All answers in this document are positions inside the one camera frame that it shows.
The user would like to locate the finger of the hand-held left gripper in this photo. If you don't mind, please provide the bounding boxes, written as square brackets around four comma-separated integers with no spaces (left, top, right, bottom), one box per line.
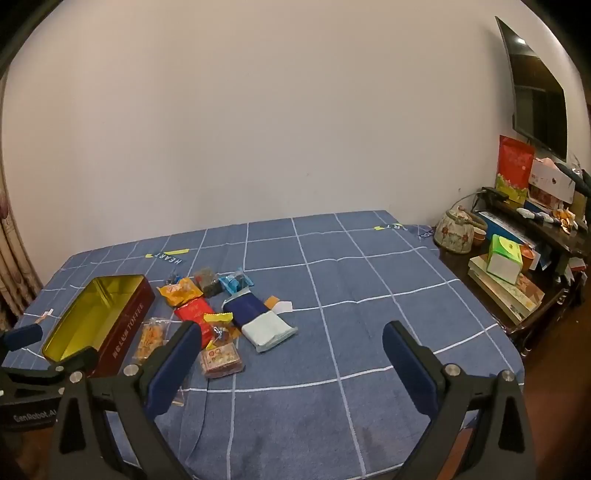
[45,347,99,385]
[0,323,44,365]

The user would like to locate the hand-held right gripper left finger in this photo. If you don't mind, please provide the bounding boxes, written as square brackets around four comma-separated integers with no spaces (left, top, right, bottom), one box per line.
[48,320,204,480]

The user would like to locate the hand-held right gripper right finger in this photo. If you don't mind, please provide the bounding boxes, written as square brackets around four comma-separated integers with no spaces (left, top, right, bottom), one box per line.
[382,320,539,480]

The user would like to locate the brown nut snack packet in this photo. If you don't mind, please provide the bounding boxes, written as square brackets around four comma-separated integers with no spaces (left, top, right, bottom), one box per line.
[130,316,186,408]

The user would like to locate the red tin box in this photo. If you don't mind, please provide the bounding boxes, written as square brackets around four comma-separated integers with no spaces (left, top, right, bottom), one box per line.
[41,274,156,379]

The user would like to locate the pink-red cake packet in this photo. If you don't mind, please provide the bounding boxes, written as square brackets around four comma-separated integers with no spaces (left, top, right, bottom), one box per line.
[199,344,245,380]

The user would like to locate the red snack packet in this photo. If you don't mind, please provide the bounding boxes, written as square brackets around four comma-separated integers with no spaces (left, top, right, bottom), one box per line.
[174,298,218,342]

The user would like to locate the yellow candy packet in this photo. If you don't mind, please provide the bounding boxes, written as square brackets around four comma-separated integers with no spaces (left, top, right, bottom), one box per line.
[203,312,241,350]

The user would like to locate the orange snack packet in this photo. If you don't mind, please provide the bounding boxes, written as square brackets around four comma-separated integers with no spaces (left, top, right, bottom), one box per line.
[156,277,204,308]

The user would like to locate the navy and white packet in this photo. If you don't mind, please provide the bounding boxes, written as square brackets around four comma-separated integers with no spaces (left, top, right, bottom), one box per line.
[222,291,298,354]

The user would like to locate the dark tea packet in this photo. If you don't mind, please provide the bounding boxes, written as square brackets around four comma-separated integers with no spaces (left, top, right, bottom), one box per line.
[194,268,223,297]

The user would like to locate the blue candy wrapper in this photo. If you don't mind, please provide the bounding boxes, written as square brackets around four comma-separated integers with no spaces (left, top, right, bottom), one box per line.
[218,268,254,296]

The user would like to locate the beige patterned curtain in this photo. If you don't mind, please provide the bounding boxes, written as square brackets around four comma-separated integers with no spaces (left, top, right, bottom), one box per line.
[0,74,44,330]

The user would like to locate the blue checkered tablecloth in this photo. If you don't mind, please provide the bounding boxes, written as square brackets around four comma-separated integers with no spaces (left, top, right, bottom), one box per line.
[0,210,527,480]

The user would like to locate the green and white box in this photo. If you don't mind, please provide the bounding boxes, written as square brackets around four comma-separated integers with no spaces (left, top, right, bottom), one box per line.
[487,234,525,284]

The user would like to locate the floral teapot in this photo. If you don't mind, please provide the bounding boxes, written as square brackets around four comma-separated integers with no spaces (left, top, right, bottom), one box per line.
[433,205,488,254]

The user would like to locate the dark wooden cabinet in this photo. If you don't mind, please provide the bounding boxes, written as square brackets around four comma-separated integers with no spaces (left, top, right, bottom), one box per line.
[438,185,591,356]

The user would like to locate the orange cup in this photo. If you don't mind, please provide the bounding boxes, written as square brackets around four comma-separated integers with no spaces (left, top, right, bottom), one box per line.
[519,244,541,271]

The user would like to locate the blue flat box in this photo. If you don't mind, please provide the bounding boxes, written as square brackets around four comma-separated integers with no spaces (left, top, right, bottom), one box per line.
[475,210,539,245]

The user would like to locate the red gift bag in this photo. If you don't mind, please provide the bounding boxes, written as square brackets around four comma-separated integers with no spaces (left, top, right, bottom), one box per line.
[495,135,535,204]

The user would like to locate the white cardboard box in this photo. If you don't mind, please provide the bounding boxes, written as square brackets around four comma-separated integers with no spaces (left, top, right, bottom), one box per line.
[527,157,578,201]

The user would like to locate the wall-mounted television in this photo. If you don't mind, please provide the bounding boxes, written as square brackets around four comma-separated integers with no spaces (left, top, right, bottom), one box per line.
[495,16,568,162]

